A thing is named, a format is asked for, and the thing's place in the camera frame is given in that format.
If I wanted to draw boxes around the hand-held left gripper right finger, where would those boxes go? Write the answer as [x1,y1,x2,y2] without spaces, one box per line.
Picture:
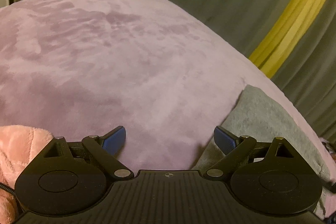
[204,126,310,180]

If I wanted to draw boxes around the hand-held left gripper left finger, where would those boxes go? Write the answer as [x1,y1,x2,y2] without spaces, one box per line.
[28,125,134,180]

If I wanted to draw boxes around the grey sweat pants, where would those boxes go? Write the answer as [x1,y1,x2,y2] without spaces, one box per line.
[192,84,332,219]

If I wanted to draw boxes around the purple plush blanket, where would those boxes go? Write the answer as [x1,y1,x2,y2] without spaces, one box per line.
[0,0,336,216]

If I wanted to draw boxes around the pink fuzzy sleeve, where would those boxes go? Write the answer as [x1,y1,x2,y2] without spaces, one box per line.
[0,124,54,224]

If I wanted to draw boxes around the yellow curtain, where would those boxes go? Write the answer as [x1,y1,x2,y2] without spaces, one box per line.
[248,0,336,79]

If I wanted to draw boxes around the black cable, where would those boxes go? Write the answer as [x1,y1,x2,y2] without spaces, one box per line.
[0,181,19,205]

